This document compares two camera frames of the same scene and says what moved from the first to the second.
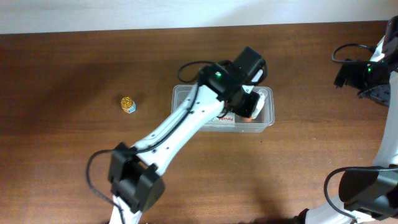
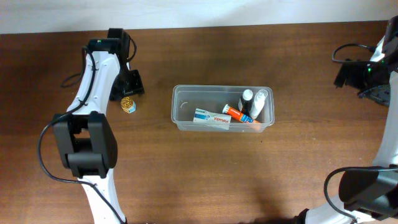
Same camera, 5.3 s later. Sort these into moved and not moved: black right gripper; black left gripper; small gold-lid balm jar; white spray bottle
Moved: black left gripper
Not moved: white spray bottle; small gold-lid balm jar; black right gripper
